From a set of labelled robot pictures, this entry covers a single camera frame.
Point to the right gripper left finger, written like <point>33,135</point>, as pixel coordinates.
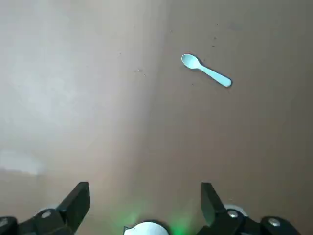
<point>71,210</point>

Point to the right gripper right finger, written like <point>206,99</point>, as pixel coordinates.
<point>212,208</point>

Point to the small pale plastic spoon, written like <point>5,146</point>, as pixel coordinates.
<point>190,61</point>

